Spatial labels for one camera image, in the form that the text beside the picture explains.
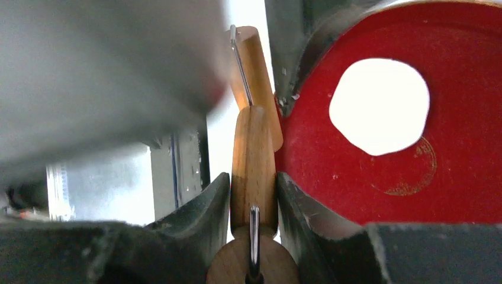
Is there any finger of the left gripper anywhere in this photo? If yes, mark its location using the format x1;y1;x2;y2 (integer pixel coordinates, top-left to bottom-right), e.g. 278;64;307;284
265;0;388;117

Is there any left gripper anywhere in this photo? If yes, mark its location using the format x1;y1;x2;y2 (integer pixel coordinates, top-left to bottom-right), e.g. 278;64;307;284
1;1;229;187

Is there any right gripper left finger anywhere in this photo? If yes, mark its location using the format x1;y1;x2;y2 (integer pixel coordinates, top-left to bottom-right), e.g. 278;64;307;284
1;173;230;283

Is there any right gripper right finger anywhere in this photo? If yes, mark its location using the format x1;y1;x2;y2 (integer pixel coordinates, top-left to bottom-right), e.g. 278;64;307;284
276;172;501;283

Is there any wooden dough roller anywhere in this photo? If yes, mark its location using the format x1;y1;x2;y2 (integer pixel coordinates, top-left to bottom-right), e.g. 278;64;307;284
206;25;300;283

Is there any round red plate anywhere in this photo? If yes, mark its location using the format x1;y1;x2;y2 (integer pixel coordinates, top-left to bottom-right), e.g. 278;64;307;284
275;1;501;224

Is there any white dough ball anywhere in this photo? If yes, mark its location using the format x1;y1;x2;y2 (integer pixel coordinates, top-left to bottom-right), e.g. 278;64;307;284
329;58;430;156

